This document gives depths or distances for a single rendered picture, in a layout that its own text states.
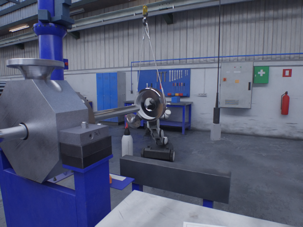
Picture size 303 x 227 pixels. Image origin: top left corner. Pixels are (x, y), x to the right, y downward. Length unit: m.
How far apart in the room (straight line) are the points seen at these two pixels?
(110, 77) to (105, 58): 1.14
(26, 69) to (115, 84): 5.60
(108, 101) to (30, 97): 5.85
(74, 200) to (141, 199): 0.32
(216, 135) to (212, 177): 0.53
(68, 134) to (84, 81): 7.42
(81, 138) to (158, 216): 0.40
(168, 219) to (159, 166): 0.44
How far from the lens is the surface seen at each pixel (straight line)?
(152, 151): 3.46
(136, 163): 1.14
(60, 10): 3.09
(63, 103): 0.94
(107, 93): 6.78
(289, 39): 6.00
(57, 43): 3.11
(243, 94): 5.45
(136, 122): 2.30
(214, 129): 1.47
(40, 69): 1.04
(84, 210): 0.96
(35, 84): 0.96
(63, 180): 3.04
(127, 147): 3.56
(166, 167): 1.07
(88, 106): 1.12
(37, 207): 1.23
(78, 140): 0.81
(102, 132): 0.90
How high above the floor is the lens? 1.29
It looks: 8 degrees down
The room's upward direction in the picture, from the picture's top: straight up
